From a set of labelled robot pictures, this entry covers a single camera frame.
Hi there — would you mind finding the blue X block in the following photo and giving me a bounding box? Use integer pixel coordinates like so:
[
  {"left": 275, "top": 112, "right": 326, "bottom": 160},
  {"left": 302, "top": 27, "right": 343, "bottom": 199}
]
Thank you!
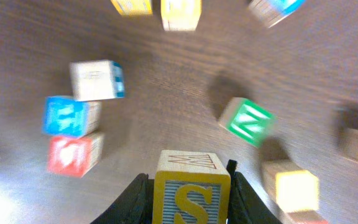
[{"left": 248, "top": 0, "right": 305, "bottom": 28}]

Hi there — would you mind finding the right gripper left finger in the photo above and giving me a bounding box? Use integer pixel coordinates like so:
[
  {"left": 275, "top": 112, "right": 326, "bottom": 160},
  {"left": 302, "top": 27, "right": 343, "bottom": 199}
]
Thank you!
[{"left": 91, "top": 174, "right": 154, "bottom": 224}]

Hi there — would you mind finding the yellow block top centre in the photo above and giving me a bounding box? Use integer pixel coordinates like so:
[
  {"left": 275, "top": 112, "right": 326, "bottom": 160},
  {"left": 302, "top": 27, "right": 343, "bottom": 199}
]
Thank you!
[{"left": 161, "top": 0, "right": 202, "bottom": 32}]

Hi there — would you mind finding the yellow A block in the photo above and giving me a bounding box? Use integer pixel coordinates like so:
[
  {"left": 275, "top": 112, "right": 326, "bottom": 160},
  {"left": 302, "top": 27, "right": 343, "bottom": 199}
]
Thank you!
[{"left": 111, "top": 0, "right": 153, "bottom": 16}]

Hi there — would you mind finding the green N block centre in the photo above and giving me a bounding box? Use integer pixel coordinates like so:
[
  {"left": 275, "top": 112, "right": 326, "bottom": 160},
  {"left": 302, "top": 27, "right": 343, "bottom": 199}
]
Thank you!
[{"left": 218, "top": 97, "right": 275, "bottom": 147}]

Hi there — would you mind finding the blue H block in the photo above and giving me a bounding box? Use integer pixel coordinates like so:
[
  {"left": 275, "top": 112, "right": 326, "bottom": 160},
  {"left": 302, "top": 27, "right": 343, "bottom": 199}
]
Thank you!
[{"left": 43, "top": 96, "right": 102, "bottom": 138}]

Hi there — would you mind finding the red U block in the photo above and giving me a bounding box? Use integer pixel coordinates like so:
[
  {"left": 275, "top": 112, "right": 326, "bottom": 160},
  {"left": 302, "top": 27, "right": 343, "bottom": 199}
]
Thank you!
[{"left": 47, "top": 132, "right": 104, "bottom": 178}]

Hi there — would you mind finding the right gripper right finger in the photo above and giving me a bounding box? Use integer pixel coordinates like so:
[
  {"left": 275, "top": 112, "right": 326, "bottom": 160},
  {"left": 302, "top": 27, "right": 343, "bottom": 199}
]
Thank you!
[{"left": 226, "top": 159, "right": 282, "bottom": 224}]

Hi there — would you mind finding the yellow B block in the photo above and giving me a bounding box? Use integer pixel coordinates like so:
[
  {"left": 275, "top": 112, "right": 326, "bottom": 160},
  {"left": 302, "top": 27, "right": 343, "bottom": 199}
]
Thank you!
[{"left": 262, "top": 159, "right": 319, "bottom": 213}]

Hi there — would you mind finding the yellow S letter block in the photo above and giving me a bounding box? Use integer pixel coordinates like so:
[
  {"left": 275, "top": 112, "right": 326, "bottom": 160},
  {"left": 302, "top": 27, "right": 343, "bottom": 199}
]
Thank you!
[{"left": 152, "top": 150, "right": 231, "bottom": 224}]

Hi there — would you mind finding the plain wooden block centre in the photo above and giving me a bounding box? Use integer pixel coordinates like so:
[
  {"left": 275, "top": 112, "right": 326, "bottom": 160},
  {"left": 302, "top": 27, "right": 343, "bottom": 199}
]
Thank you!
[{"left": 70, "top": 60, "right": 126, "bottom": 101}]

